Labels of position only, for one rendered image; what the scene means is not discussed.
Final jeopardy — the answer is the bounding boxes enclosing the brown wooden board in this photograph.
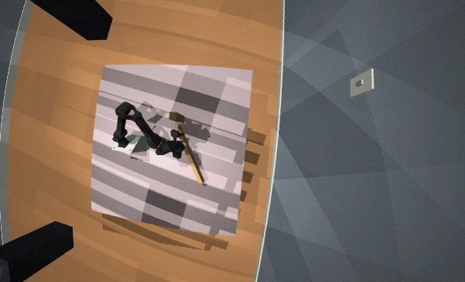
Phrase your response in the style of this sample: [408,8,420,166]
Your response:
[175,123,204,184]

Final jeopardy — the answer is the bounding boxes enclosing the wooden post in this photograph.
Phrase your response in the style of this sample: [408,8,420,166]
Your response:
[169,112,185,123]

